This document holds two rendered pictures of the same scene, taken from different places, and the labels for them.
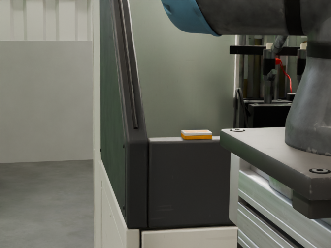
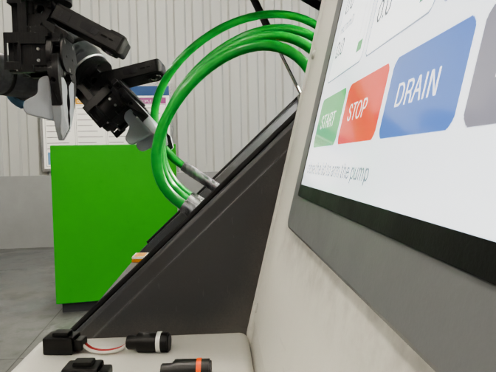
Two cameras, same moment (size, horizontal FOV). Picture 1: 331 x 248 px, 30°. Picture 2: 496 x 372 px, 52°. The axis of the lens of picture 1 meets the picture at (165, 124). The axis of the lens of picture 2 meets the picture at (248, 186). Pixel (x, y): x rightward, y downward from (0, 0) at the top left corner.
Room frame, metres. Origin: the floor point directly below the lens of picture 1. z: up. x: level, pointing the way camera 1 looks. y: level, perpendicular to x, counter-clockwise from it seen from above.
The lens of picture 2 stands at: (1.47, -1.12, 1.16)
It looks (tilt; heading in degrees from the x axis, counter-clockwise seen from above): 3 degrees down; 97
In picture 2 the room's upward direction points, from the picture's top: 1 degrees counter-clockwise
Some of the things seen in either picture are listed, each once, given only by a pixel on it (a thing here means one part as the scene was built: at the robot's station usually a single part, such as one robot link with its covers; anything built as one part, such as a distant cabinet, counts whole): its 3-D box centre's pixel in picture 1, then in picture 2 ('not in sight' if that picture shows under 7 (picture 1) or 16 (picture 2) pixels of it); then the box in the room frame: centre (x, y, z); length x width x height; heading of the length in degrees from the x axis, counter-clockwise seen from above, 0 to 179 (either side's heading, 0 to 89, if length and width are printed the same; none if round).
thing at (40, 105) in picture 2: not in sight; (44, 108); (1.09, -0.42, 1.24); 0.06 x 0.03 x 0.09; 11
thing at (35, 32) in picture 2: not in sight; (43, 36); (1.08, -0.40, 1.35); 0.09 x 0.08 x 0.12; 11
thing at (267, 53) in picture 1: (269, 96); not in sight; (1.36, -0.23, 0.99); 0.05 x 0.03 x 0.21; 11
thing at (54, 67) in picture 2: not in sight; (57, 75); (1.11, -0.42, 1.29); 0.05 x 0.02 x 0.09; 101
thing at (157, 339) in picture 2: not in sight; (108, 341); (1.27, -0.65, 0.99); 0.12 x 0.02 x 0.02; 4
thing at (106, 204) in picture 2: not in sight; (117, 221); (-0.22, 3.09, 0.65); 0.95 x 0.86 x 1.30; 21
